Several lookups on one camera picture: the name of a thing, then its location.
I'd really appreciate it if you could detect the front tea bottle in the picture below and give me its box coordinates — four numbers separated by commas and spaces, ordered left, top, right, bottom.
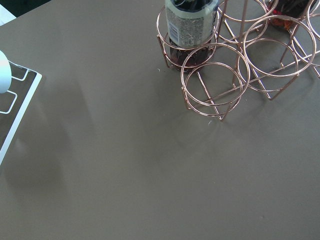
164, 0, 220, 70

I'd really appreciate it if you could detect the tea bottle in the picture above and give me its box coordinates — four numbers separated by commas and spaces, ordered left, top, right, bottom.
268, 0, 309, 31
164, 0, 220, 70

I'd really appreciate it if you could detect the rear tea bottle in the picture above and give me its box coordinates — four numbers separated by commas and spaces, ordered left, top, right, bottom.
268, 0, 309, 31

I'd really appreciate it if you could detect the white cup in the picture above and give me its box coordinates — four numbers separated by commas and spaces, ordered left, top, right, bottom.
0, 51, 12, 94

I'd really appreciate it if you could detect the copper wire bottle rack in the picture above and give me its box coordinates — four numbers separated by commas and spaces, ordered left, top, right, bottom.
156, 0, 320, 121

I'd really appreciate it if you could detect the white wire cup rack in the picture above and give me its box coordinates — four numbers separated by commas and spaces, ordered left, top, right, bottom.
0, 61, 43, 161

